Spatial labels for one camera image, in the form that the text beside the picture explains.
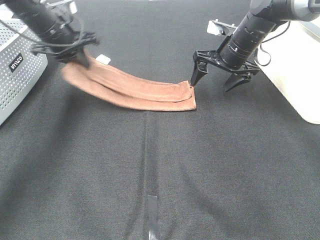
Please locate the grey perforated plastic basket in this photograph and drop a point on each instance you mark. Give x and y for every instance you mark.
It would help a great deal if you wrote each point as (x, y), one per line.
(19, 70)

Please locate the black fabric table cover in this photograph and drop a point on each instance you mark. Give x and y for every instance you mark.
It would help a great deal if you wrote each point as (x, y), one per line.
(242, 166)

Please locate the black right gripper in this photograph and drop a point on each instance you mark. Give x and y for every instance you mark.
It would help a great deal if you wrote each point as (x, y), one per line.
(203, 58)

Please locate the brown towel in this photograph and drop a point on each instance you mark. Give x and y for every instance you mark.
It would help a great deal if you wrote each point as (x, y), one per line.
(117, 87)

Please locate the pale green plastic basket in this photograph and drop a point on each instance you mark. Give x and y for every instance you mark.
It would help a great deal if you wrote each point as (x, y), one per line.
(291, 60)

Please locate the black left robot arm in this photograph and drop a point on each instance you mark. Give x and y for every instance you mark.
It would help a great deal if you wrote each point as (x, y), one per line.
(52, 25)

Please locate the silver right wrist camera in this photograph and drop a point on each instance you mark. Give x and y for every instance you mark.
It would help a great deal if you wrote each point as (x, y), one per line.
(217, 28)

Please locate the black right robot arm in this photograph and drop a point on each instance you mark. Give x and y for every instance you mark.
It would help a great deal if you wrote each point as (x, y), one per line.
(262, 18)

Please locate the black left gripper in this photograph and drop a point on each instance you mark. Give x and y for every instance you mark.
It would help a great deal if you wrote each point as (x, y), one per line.
(66, 52)

